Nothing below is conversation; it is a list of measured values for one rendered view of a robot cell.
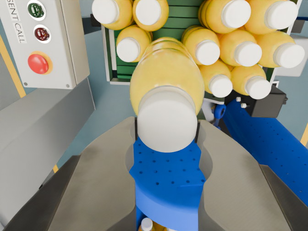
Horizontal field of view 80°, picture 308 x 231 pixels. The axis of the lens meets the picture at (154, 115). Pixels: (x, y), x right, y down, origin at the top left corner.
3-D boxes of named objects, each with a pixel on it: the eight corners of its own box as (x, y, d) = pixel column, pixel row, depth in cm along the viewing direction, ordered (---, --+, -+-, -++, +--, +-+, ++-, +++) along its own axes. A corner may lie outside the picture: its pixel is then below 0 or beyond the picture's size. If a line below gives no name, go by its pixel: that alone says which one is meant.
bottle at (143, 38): (157, 43, 51) (154, 59, 34) (135, 55, 52) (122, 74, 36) (145, 17, 48) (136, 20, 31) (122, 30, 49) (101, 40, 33)
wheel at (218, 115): (211, 119, 52) (218, 122, 51) (214, 105, 50) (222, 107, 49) (218, 114, 55) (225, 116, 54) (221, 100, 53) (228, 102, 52)
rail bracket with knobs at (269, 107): (230, 100, 57) (243, 117, 48) (236, 78, 54) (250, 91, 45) (263, 102, 57) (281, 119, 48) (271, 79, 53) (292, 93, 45)
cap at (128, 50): (143, 54, 34) (141, 57, 33) (124, 63, 35) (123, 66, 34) (132, 34, 33) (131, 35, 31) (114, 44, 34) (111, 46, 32)
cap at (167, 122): (146, 83, 12) (144, 94, 10) (204, 100, 12) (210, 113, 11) (133, 132, 14) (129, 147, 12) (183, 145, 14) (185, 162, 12)
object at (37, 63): (34, 72, 35) (30, 74, 34) (28, 52, 33) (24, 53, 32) (52, 73, 35) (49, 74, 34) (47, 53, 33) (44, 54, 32)
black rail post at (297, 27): (272, 30, 47) (290, 34, 40) (276, 17, 46) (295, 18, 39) (280, 30, 47) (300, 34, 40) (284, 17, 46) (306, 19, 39)
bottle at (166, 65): (150, 29, 27) (127, 52, 11) (195, 44, 28) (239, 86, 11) (139, 74, 30) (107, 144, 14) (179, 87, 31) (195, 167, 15)
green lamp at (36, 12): (32, 18, 31) (28, 18, 29) (28, 2, 29) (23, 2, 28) (45, 18, 30) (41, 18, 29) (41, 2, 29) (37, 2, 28)
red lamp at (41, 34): (38, 40, 32) (34, 41, 31) (35, 26, 31) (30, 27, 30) (51, 41, 32) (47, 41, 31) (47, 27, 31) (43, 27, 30)
